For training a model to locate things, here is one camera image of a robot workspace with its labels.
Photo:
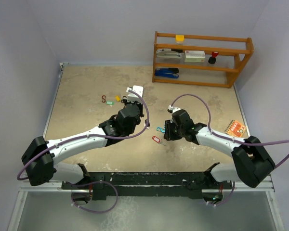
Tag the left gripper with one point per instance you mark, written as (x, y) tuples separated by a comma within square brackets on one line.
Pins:
[(139, 105)]

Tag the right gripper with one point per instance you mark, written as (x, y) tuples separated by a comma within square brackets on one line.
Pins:
[(168, 134)]

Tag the red tag key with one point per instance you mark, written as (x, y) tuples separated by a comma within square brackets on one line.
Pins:
[(158, 140)]

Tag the green tag key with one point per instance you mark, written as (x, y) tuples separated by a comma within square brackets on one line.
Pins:
[(109, 102)]

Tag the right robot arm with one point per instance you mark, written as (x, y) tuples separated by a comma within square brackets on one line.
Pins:
[(251, 162)]

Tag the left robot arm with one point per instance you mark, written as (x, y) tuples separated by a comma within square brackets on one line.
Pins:
[(43, 160)]

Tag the blue carabiner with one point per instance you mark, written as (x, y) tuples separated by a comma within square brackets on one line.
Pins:
[(160, 129)]

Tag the blue stapler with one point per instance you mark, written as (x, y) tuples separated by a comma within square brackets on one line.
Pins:
[(167, 72)]

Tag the orange spiral notebook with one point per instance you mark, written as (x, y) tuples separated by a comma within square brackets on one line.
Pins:
[(235, 128)]

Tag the grey stapler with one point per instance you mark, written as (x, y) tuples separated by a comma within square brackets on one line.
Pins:
[(169, 53)]

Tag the wooden shelf rack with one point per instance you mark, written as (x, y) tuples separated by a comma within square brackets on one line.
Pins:
[(234, 54)]

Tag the white cardboard box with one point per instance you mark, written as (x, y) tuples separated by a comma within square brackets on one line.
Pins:
[(194, 56)]

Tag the yellow block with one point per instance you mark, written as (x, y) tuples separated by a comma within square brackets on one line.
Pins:
[(179, 39)]

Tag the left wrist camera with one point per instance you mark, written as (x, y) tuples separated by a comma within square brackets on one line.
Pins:
[(135, 93)]

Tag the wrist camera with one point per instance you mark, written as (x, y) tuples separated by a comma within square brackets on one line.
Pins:
[(171, 109), (135, 93)]

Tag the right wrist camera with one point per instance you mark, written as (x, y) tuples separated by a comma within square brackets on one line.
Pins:
[(171, 109)]

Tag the black base frame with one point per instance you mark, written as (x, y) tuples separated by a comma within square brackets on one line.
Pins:
[(147, 184)]

